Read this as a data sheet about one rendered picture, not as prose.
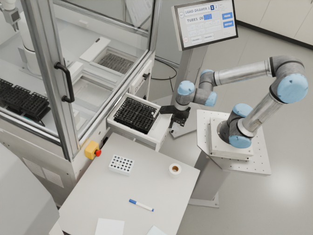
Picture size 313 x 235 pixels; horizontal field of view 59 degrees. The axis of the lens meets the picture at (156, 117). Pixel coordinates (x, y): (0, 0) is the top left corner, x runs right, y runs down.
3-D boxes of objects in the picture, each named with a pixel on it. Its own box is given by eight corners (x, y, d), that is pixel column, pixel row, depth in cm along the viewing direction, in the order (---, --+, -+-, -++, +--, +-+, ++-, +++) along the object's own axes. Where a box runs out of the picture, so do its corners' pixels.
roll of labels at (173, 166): (180, 178, 157) (181, 175, 154) (168, 177, 157) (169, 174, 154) (180, 167, 162) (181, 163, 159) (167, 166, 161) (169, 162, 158)
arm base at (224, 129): (244, 127, 177) (250, 117, 170) (242, 145, 168) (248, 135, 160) (221, 120, 178) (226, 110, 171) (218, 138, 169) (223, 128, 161)
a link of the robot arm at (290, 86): (244, 133, 162) (311, 66, 120) (244, 154, 152) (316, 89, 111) (225, 126, 161) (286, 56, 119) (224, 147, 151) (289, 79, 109)
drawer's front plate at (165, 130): (175, 118, 177) (178, 107, 168) (157, 153, 159) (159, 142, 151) (173, 117, 177) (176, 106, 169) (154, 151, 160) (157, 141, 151)
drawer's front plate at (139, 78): (151, 72, 202) (152, 59, 193) (132, 97, 184) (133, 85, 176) (148, 71, 202) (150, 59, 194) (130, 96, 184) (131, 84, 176)
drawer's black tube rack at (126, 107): (158, 116, 174) (159, 110, 169) (146, 137, 163) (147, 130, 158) (126, 103, 178) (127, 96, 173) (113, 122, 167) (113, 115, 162)
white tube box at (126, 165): (134, 163, 160) (134, 160, 157) (129, 176, 154) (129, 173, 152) (113, 157, 161) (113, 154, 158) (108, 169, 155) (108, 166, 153)
